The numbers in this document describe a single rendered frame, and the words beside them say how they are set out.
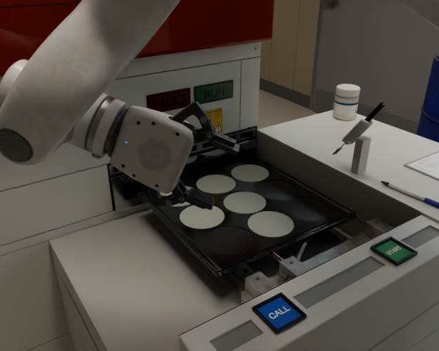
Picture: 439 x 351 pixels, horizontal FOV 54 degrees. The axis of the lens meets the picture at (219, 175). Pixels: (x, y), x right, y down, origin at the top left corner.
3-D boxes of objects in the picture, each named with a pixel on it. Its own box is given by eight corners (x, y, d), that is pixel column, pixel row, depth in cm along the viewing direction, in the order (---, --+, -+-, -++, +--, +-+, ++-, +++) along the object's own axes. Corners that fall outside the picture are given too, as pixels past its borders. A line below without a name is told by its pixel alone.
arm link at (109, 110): (79, 161, 59) (99, 170, 59) (97, 103, 56) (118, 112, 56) (100, 143, 67) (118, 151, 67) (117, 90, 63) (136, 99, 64)
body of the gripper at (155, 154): (93, 169, 60) (168, 201, 60) (116, 102, 56) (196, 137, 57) (111, 152, 67) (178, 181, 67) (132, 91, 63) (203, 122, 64)
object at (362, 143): (336, 166, 104) (344, 113, 98) (348, 161, 106) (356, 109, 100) (357, 175, 100) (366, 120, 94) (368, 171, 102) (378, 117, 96)
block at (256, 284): (244, 290, 79) (244, 276, 77) (259, 282, 80) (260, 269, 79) (272, 317, 73) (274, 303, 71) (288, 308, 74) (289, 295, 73)
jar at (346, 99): (327, 115, 135) (331, 86, 131) (343, 111, 139) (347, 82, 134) (345, 122, 130) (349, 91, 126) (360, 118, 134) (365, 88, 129)
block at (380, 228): (363, 232, 95) (366, 221, 93) (373, 227, 96) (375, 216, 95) (394, 251, 89) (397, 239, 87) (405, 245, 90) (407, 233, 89)
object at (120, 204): (113, 209, 109) (109, 175, 105) (252, 166, 131) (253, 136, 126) (116, 212, 108) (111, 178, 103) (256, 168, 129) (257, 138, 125)
